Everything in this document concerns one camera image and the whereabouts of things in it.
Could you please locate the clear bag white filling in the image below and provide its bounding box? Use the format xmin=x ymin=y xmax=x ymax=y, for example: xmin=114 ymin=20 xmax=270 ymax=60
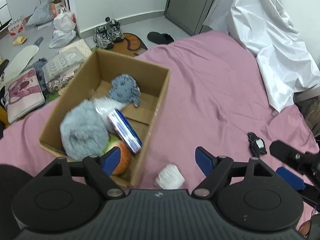
xmin=89 ymin=89 xmax=126 ymax=123

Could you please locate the grey plastic bag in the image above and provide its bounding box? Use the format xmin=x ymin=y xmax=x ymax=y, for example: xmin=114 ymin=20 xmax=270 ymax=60
xmin=27 ymin=0 xmax=54 ymax=26

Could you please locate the white draped sheet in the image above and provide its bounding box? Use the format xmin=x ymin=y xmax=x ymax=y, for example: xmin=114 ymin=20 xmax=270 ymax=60
xmin=204 ymin=0 xmax=319 ymax=112

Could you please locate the cartoon floor mat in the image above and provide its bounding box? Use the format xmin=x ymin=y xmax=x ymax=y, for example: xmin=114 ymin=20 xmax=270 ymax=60
xmin=44 ymin=32 xmax=149 ymax=103

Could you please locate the brown cardboard box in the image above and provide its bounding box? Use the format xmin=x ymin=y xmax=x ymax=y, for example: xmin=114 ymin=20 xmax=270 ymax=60
xmin=40 ymin=49 xmax=170 ymax=186

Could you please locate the blue denim heart plush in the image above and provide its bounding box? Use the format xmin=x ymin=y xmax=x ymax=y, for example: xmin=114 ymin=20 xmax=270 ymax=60
xmin=108 ymin=74 xmax=141 ymax=107

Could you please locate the grey fluffy plush pink ear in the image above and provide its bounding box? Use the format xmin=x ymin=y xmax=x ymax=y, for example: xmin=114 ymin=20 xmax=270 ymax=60
xmin=60 ymin=100 xmax=109 ymax=161

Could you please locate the pink cartoon cushion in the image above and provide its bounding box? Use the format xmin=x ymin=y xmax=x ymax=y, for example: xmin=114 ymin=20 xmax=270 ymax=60
xmin=4 ymin=68 xmax=45 ymax=124

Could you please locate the yellow slipper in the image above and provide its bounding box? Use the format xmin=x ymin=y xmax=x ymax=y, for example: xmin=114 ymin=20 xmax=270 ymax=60
xmin=12 ymin=36 xmax=27 ymax=46

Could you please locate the pink bed sheet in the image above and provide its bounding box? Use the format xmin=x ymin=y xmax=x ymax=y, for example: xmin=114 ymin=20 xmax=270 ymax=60
xmin=0 ymin=29 xmax=320 ymax=230

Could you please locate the grey sneaker pair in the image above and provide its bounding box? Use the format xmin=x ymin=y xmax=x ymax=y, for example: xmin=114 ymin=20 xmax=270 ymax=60
xmin=93 ymin=17 xmax=125 ymax=49

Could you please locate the black patch plush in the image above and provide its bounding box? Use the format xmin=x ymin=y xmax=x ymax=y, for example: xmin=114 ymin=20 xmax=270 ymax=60
xmin=247 ymin=132 xmax=267 ymax=158

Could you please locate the white insole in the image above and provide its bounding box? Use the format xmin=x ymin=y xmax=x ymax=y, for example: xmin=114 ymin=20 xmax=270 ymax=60
xmin=4 ymin=45 xmax=39 ymax=80

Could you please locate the burger shaped plush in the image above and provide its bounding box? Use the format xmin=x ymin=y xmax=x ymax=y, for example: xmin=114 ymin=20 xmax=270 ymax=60
xmin=101 ymin=136 xmax=132 ymax=176

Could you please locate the black slipper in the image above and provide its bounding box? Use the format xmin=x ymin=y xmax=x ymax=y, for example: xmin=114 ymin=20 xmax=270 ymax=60
xmin=147 ymin=31 xmax=174 ymax=45

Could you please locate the white plastic bag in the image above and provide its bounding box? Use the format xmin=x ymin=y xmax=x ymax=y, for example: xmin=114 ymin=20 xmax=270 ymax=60
xmin=53 ymin=8 xmax=76 ymax=33

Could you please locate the grey wardrobe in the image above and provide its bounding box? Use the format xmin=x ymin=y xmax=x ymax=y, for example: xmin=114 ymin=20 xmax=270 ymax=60
xmin=164 ymin=0 xmax=215 ymax=35

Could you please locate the blue tissue pack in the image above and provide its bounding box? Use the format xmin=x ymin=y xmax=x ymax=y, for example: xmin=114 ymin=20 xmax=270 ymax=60
xmin=106 ymin=109 xmax=142 ymax=155

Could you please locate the small white pack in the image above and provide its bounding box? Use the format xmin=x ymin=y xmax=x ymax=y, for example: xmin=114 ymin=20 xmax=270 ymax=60
xmin=155 ymin=164 xmax=185 ymax=190

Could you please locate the packaged bedding bundle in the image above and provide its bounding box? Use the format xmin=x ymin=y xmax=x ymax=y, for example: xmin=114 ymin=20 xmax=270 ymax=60
xmin=42 ymin=39 xmax=92 ymax=93

